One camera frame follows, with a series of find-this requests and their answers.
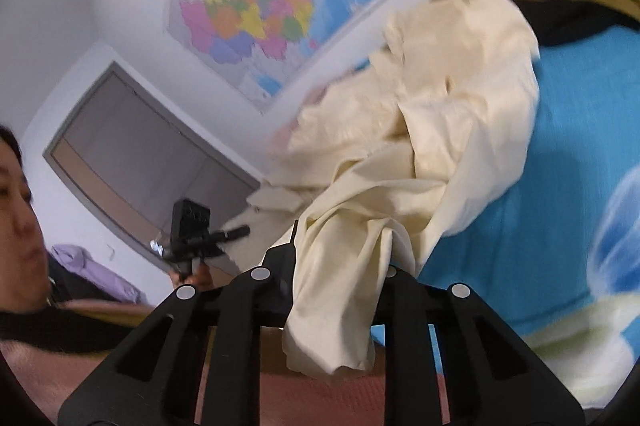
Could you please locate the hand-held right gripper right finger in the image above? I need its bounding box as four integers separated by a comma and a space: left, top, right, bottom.
372, 263, 586, 426

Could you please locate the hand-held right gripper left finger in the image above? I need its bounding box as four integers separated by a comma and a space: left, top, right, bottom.
57, 220, 301, 426

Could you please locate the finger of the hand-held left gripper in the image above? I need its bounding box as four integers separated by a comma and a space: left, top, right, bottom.
205, 226, 251, 243

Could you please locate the cream garment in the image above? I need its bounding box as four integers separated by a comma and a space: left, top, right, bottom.
247, 0, 541, 380

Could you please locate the person's left hand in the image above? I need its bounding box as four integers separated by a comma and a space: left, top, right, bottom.
169, 258, 215, 291

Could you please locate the purple cloth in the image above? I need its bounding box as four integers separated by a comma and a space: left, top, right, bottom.
51, 244, 149, 307

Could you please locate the pink garment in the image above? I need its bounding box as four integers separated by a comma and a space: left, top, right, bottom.
270, 80, 331, 154

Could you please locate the person's head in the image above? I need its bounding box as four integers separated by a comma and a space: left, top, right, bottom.
0, 126, 54, 313

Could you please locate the blue floral bed sheet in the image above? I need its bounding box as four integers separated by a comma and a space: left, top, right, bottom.
350, 26, 640, 412

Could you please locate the black garment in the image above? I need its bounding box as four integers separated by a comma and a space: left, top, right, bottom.
515, 0, 640, 49

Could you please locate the brown door with grey frame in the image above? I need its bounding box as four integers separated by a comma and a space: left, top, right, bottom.
44, 60, 264, 277

